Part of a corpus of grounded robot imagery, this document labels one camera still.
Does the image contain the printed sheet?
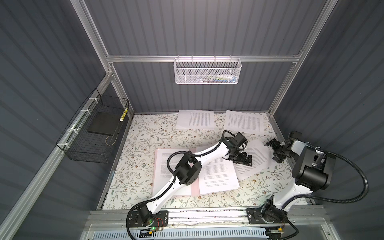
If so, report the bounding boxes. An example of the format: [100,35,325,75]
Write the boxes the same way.
[224,110,265,134]
[191,144,240,196]
[152,149,192,197]
[234,139,274,181]
[176,111,216,130]

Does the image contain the pink paper folder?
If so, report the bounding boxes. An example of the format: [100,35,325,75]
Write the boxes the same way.
[152,149,240,196]

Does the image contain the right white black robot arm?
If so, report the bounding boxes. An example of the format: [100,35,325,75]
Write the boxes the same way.
[259,131,336,224]

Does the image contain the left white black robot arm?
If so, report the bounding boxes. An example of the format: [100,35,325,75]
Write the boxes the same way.
[136,131,252,226]

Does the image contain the markers in white basket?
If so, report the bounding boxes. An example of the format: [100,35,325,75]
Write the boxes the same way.
[196,74,239,84]

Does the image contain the yellow marker pen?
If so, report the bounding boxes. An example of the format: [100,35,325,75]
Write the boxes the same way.
[120,108,128,122]

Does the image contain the black flat pad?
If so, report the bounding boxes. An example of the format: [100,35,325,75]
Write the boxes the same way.
[87,112,122,136]

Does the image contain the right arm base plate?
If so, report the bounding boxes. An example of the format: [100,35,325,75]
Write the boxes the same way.
[246,207,287,225]

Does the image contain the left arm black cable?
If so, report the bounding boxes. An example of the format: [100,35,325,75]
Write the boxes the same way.
[125,129,238,240]

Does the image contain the aluminium front rail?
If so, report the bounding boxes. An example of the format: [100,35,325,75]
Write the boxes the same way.
[85,205,330,230]

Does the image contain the white wire mesh basket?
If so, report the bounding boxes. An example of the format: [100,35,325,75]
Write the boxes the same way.
[173,57,242,85]

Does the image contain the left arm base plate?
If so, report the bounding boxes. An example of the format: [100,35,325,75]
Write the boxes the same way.
[126,210,169,228]

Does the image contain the black wire basket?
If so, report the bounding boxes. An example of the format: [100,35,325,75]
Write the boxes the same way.
[57,90,130,164]

